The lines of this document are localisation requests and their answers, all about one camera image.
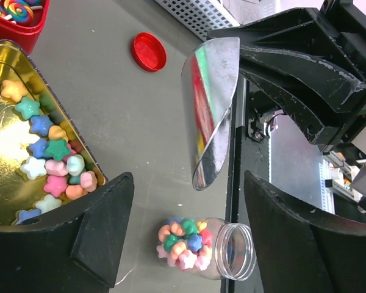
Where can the white laundry basket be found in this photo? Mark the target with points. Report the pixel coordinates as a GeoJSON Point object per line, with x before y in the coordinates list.
{"type": "Point", "coordinates": [200, 16]}

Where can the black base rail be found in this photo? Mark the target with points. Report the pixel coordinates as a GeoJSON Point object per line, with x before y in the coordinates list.
{"type": "Point", "coordinates": [244, 154]}

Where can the metal scoop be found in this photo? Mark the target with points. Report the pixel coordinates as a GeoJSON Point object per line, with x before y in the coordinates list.
{"type": "Point", "coordinates": [209, 80]}

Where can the red round lid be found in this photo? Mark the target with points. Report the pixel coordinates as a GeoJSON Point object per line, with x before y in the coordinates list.
{"type": "Point", "coordinates": [148, 52]}

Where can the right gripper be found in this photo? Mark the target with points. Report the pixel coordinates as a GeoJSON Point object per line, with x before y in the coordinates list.
{"type": "Point", "coordinates": [313, 68]}

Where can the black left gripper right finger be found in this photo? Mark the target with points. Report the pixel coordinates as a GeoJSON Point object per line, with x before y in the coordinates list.
{"type": "Point", "coordinates": [301, 248]}

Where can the speckled tin pastel star candies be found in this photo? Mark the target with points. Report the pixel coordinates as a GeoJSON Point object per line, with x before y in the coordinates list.
{"type": "Point", "coordinates": [44, 163]}

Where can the clear glass jar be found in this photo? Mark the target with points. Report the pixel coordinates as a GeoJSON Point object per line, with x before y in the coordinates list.
{"type": "Point", "coordinates": [209, 247]}

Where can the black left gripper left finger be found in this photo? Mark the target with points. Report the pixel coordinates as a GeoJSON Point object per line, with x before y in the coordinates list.
{"type": "Point", "coordinates": [74, 248]}

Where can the red box of lollipops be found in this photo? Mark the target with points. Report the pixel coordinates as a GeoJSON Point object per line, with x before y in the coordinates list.
{"type": "Point", "coordinates": [23, 21]}

